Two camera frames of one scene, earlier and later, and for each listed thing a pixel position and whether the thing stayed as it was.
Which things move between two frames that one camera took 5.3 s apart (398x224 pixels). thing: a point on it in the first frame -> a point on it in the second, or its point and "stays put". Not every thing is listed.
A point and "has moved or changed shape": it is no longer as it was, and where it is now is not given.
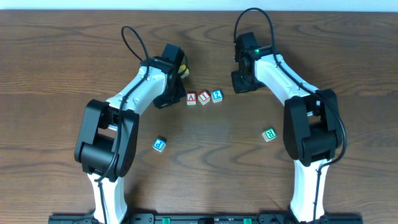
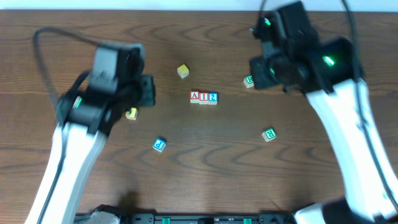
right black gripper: (240, 84) -> (259, 73)
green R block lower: (269, 134) stays put
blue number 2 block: (217, 96) has moved or changed shape
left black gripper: (170, 99) -> (147, 91)
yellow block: (182, 68) stays put
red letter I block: (204, 98) stays put
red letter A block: (191, 98) has moved or changed shape
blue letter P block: (159, 145) stays put
